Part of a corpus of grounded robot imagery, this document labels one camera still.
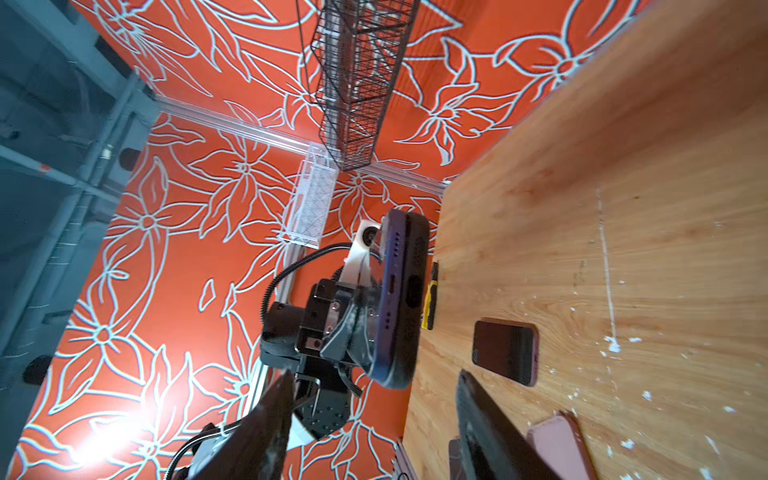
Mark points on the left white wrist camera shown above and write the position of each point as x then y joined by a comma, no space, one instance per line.
356,270

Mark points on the clear plastic bin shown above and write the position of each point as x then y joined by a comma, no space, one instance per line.
310,201

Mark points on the black phone near left base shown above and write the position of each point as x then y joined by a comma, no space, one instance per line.
456,465

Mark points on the pink phone case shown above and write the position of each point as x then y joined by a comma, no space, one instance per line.
560,444

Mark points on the purple black phone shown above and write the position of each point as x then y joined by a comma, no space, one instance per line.
388,253

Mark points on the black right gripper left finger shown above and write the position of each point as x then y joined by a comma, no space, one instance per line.
257,448

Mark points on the yellow black pliers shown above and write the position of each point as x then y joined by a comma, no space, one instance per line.
430,300

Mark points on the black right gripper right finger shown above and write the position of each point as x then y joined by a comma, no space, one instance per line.
491,446

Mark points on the black wire basket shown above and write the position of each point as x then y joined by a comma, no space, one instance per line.
359,48

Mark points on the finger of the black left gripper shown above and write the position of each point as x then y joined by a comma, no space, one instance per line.
352,327

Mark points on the red-edged black phone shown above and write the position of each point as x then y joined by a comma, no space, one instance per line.
507,348

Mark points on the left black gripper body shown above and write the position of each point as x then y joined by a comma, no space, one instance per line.
291,339

